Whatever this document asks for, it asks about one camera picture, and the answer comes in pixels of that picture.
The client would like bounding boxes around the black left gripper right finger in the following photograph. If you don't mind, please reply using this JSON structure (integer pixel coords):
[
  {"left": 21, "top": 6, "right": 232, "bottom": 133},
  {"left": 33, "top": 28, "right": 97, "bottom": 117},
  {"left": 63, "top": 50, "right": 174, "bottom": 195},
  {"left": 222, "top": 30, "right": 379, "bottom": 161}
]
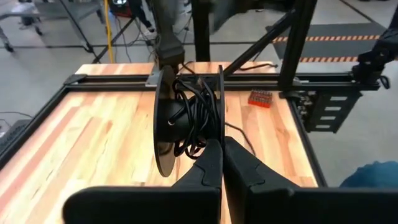
[{"left": 223, "top": 136, "right": 398, "bottom": 224}]

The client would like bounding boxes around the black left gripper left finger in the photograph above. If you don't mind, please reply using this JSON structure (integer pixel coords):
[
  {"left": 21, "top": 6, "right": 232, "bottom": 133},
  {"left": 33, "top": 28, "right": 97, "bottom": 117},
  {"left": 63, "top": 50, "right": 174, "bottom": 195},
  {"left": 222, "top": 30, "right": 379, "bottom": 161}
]
[{"left": 62, "top": 138, "right": 224, "bottom": 224}]

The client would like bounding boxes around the black plastic cord spool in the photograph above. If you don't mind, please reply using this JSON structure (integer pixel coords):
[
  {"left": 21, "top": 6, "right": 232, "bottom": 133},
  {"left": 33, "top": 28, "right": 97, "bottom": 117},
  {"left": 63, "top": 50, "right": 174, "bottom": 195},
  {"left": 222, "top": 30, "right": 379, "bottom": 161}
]
[{"left": 152, "top": 64, "right": 226, "bottom": 178}]

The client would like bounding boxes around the thin black cord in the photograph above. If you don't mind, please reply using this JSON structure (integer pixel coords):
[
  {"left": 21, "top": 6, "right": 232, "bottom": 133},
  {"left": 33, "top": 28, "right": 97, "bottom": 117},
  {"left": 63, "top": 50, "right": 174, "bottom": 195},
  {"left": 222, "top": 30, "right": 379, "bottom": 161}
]
[{"left": 167, "top": 77, "right": 222, "bottom": 160}]

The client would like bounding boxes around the person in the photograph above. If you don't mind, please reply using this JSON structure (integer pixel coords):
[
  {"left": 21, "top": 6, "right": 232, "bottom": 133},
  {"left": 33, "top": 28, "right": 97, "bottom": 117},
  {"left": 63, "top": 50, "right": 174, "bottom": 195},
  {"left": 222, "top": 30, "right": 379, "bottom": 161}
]
[{"left": 340, "top": 161, "right": 398, "bottom": 188}]

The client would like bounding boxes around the red screwdriver bit set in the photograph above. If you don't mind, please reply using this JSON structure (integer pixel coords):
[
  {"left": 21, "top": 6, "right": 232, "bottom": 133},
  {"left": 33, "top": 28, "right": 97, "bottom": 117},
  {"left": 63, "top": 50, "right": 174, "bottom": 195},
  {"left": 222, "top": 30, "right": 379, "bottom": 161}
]
[{"left": 248, "top": 89, "right": 274, "bottom": 109}]

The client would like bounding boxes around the black orange-striped floor mat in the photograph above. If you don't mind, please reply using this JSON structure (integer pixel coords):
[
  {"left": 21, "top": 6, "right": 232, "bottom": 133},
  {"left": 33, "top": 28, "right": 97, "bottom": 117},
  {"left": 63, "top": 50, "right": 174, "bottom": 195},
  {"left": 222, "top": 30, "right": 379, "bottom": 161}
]
[{"left": 266, "top": 22, "right": 388, "bottom": 63}]

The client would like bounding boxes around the red tool box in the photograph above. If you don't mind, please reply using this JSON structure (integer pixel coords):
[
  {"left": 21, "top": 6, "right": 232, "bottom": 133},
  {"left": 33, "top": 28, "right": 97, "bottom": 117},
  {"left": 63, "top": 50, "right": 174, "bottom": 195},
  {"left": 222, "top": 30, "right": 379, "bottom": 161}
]
[{"left": 110, "top": 0, "right": 133, "bottom": 18}]

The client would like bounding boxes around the brown connector cable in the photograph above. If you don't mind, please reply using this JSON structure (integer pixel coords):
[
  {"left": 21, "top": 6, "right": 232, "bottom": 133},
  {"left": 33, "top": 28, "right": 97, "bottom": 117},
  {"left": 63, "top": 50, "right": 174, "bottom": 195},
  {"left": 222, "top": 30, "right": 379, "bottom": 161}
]
[{"left": 239, "top": 62, "right": 279, "bottom": 72}]

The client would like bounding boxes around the black aluminium table frame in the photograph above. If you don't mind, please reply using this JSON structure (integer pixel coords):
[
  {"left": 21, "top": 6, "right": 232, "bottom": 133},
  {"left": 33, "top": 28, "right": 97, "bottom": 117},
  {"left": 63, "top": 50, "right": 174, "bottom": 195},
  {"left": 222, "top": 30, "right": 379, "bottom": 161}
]
[{"left": 0, "top": 0, "right": 382, "bottom": 187}]

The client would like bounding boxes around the yellow cable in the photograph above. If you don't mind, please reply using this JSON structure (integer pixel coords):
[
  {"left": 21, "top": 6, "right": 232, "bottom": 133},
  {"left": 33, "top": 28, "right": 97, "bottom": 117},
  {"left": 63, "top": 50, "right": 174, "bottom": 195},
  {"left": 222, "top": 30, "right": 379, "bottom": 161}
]
[{"left": 103, "top": 0, "right": 115, "bottom": 64}]

